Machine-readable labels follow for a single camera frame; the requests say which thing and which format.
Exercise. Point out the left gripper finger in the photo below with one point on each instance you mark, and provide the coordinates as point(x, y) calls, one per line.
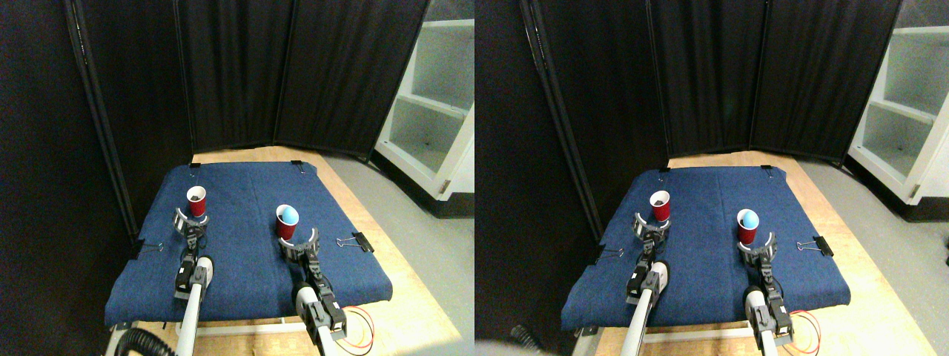
point(204, 225)
point(640, 225)
point(664, 228)
point(181, 221)

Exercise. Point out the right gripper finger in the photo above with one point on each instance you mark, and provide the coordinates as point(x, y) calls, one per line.
point(747, 252)
point(288, 249)
point(312, 243)
point(769, 246)

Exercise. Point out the red cup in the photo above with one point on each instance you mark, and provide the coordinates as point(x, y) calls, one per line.
point(660, 212)
point(197, 208)
point(747, 236)
point(286, 231)

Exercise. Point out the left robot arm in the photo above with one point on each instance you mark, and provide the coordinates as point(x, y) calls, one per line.
point(189, 319)
point(643, 319)

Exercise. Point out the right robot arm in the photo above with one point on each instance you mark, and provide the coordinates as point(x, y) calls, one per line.
point(767, 319)
point(319, 319)

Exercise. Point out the dark blue cloth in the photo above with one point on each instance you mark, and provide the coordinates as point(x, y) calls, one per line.
point(245, 196)
point(704, 200)

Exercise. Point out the black curtain stand pole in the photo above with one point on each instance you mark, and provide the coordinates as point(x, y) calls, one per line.
point(110, 148)
point(569, 148)
point(185, 74)
point(759, 74)
point(285, 74)
point(658, 74)

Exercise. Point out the white shelf unit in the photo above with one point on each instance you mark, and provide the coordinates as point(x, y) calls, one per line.
point(434, 74)
point(908, 81)

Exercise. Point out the white table frame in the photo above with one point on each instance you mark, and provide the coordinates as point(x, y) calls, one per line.
point(117, 343)
point(583, 345)

